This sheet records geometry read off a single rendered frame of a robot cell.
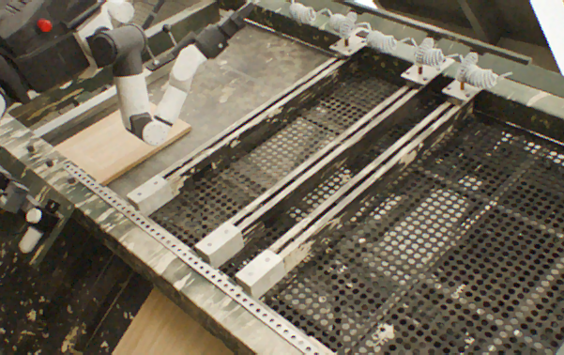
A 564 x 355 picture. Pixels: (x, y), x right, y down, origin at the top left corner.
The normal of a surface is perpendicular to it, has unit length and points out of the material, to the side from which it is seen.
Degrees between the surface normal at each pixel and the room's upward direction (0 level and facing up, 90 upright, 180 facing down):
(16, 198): 90
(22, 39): 114
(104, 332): 90
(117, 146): 57
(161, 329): 90
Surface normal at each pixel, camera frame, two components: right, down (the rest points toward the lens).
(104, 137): -0.11, -0.74
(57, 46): 0.57, 0.53
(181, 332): -0.47, -0.33
